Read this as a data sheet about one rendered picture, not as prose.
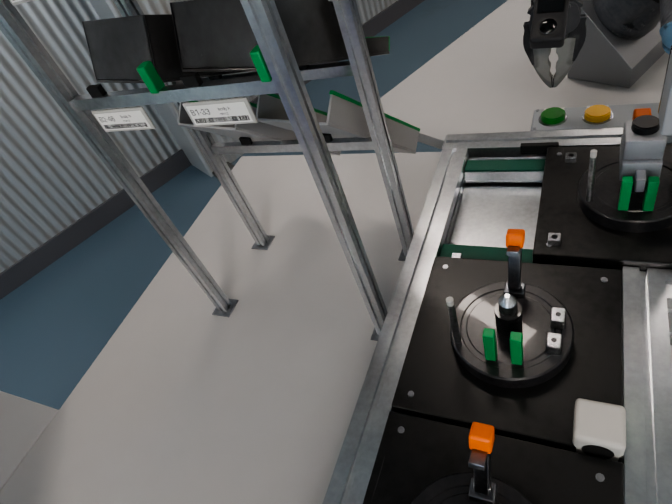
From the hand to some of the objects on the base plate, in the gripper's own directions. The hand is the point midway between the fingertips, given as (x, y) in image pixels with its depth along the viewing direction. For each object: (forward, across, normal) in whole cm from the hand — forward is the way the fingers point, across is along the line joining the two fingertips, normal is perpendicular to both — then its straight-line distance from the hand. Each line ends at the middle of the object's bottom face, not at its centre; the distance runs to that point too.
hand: (552, 82), depth 81 cm
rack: (+17, +37, +34) cm, 54 cm away
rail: (+17, -26, +6) cm, 32 cm away
